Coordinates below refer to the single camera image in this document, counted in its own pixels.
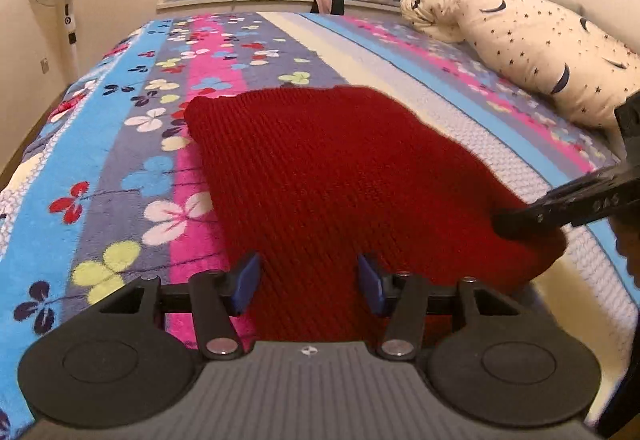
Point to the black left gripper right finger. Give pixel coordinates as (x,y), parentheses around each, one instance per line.
(402,298)

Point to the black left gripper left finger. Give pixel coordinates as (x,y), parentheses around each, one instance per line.
(216,297)

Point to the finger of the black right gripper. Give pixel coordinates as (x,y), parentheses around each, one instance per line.
(590,198)

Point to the red knitted garment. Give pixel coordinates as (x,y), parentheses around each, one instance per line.
(313,178)

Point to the person's right hand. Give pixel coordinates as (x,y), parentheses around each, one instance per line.
(627,231)

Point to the cream star-patterned pillow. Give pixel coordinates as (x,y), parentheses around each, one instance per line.
(541,47)

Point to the floral fleece bed blanket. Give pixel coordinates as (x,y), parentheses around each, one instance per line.
(112,189)

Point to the dark bag on sill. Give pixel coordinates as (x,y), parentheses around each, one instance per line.
(328,7)

